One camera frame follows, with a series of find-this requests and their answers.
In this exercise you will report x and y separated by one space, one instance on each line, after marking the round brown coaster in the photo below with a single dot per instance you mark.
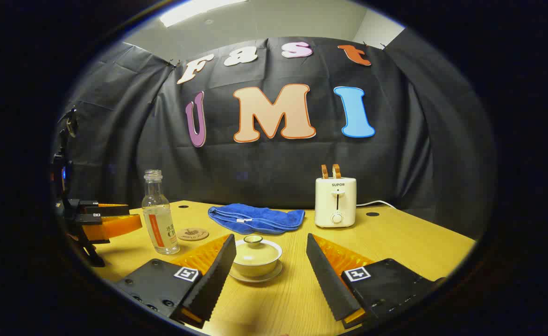
193 234

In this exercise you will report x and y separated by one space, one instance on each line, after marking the toast slice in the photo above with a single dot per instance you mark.
336 171
324 171

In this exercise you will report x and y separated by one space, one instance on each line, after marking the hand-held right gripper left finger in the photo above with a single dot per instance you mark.
218 275

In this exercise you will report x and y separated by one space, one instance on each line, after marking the blue towel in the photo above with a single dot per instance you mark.
255 217

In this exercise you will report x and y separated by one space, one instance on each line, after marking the cream toaster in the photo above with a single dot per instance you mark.
325 205

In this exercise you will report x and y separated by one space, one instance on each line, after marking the clear glass water bottle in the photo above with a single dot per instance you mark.
159 224

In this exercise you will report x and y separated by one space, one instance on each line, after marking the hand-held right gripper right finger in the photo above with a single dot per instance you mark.
330 284

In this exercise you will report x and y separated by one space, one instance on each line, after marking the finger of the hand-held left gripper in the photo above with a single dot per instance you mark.
115 227
103 208

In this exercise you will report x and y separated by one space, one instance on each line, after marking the cream saucer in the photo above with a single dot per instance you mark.
255 280

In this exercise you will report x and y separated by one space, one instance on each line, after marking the black backdrop cloth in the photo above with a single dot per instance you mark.
255 172

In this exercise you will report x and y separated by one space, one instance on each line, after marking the cream porcelain teacup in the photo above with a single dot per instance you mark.
255 270

